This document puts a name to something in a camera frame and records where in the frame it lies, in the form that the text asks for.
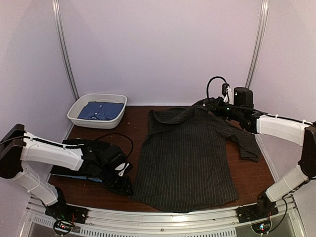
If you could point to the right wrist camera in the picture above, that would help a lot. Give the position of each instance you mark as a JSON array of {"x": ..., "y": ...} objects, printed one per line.
[{"x": 227, "y": 93}]

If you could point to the folded black shirt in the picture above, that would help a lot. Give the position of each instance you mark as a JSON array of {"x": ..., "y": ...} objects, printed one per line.
[{"x": 80, "y": 157}]

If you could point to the dark pinstriped long sleeve shirt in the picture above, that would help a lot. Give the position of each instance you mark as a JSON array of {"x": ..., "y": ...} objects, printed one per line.
[{"x": 183, "y": 163}]

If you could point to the aluminium front rail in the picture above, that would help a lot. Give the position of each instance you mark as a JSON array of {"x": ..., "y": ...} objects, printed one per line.
[{"x": 223, "y": 222}]

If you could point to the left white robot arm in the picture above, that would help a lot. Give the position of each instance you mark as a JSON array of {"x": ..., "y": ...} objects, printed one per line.
[{"x": 18, "y": 148}]

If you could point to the white plastic basin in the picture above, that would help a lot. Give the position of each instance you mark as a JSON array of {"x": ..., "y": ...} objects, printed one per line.
[{"x": 76, "y": 108}]

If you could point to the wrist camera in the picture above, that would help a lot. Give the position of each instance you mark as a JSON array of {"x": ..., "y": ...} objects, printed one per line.
[
  {"x": 227, "y": 93},
  {"x": 123, "y": 168}
]

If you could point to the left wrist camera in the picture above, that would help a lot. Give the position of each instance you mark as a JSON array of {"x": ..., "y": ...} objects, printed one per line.
[{"x": 123, "y": 168}]

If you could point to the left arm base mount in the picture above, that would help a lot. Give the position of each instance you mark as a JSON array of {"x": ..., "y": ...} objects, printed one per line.
[{"x": 66, "y": 219}]

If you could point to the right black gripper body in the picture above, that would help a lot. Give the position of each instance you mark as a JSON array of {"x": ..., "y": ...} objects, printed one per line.
[{"x": 230, "y": 113}]

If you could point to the left aluminium frame post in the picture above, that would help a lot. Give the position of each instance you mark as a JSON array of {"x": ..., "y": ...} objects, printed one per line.
[{"x": 63, "y": 47}]

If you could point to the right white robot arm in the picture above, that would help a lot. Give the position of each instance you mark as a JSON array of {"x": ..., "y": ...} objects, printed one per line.
[{"x": 238, "y": 106}]

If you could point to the right aluminium frame post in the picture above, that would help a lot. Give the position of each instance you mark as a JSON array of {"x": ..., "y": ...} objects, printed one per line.
[{"x": 261, "y": 29}]

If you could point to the aluminium frame post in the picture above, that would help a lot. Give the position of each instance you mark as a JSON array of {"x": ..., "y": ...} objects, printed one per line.
[
  {"x": 261, "y": 29},
  {"x": 63, "y": 47}
]

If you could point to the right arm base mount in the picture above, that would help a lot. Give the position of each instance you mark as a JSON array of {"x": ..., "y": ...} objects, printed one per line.
[{"x": 258, "y": 214}]

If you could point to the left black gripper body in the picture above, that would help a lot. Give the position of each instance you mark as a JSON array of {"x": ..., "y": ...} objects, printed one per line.
[{"x": 110, "y": 182}]

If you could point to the blue patterned shirt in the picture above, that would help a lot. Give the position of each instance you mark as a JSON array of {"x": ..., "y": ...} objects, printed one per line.
[{"x": 100, "y": 111}]

